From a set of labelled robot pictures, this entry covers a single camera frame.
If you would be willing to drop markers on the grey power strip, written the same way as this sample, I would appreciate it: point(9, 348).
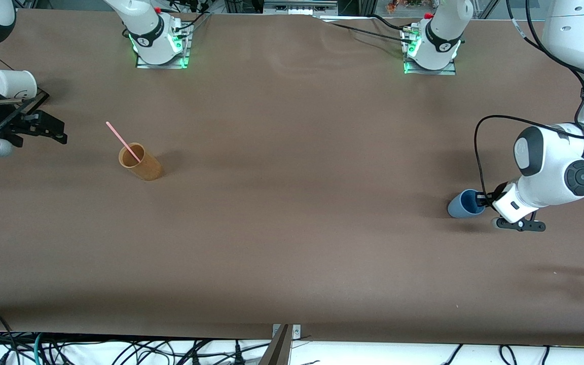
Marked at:
point(299, 7)

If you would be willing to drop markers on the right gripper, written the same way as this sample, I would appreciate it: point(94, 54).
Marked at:
point(12, 123)

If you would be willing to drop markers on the orange background objects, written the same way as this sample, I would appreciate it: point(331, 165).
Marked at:
point(393, 6)

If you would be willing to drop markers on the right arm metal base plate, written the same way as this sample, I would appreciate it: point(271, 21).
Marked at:
point(162, 66)

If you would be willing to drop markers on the brown bamboo cup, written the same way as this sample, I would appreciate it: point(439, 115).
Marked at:
point(150, 170)

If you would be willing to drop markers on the blue cup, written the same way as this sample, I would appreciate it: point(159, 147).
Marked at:
point(457, 208)

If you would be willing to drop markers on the metal table bracket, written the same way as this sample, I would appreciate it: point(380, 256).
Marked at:
point(296, 332)

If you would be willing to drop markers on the grey metal bar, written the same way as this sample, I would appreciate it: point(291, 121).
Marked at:
point(277, 352)

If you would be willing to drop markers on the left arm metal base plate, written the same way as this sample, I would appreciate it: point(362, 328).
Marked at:
point(429, 72)

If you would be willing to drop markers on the pink chopstick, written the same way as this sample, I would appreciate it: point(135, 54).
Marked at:
point(119, 137)

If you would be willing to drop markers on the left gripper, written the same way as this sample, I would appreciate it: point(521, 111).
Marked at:
point(498, 193)

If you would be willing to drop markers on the white cup with print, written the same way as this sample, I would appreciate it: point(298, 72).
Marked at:
point(15, 83)

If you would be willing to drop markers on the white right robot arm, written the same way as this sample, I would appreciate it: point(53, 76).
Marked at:
point(140, 25)

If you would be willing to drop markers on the brown table cover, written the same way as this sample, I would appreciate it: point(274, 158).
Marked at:
point(292, 253)

